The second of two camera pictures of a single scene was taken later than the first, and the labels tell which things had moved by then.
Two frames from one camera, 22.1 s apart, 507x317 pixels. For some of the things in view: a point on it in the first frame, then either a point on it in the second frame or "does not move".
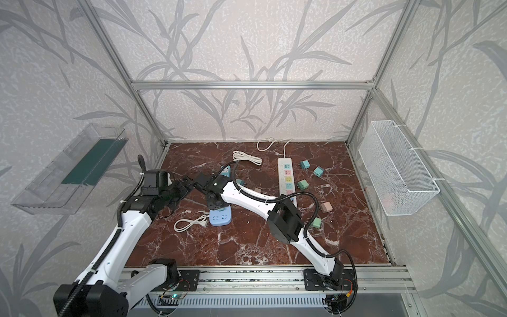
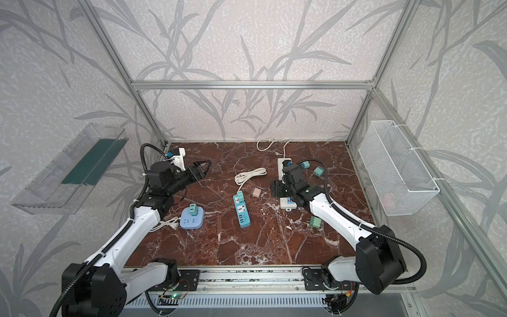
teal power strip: (226, 171) -> (242, 210)
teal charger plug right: (318, 171) does not move
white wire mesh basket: (396, 176) does not move
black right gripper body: (203, 181) -> (280, 187)
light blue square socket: (221, 216) -> (187, 221)
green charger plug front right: (317, 222) does not move
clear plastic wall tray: (63, 185) does not move
